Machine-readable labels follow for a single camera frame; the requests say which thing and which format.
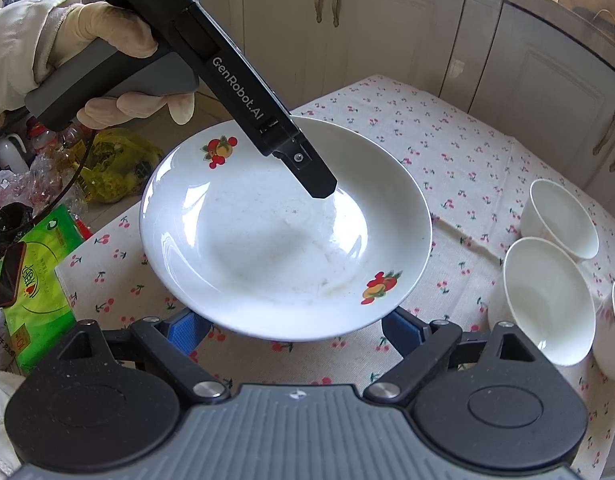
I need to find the white jug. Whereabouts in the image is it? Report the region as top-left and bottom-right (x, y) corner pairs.
(0, 132), (28, 174)

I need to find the person's left forearm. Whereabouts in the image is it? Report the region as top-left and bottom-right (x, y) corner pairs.
(0, 0), (83, 117)

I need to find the crumpled clear plastic bag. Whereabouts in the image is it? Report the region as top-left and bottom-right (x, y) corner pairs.
(0, 162), (88, 222)

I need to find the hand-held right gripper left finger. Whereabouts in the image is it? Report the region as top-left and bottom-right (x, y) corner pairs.
(60, 309), (232, 404)

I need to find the white fruit print plate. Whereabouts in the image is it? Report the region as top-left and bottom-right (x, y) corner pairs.
(139, 116), (433, 343)

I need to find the plastic oil bottle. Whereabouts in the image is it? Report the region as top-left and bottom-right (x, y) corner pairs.
(26, 121), (58, 171)
(58, 122), (89, 162)

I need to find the white jacket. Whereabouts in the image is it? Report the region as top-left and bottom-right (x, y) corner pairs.
(0, 370), (29, 480)

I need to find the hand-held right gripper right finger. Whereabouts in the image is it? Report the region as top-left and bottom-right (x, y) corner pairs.
(362, 307), (535, 404)

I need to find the black plastic bag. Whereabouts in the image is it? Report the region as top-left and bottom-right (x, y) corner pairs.
(0, 204), (33, 266)

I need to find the person's left hand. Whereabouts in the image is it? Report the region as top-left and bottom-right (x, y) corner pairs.
(46, 1), (196, 132)

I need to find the yellow plastic bag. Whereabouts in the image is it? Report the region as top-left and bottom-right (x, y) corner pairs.
(80, 129), (164, 204)

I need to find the cherry print tablecloth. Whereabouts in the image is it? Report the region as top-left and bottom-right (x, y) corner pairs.
(55, 74), (615, 480)

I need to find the green tissue pack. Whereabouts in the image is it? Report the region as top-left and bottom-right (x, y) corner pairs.
(0, 205), (93, 371)

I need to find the black cable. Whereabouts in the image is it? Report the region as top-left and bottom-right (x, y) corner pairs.
(48, 127), (96, 211)

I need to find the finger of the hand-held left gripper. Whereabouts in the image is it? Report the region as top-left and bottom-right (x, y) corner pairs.
(275, 134), (339, 201)

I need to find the brown leather case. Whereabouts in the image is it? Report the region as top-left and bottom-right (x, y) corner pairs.
(0, 242), (30, 309)

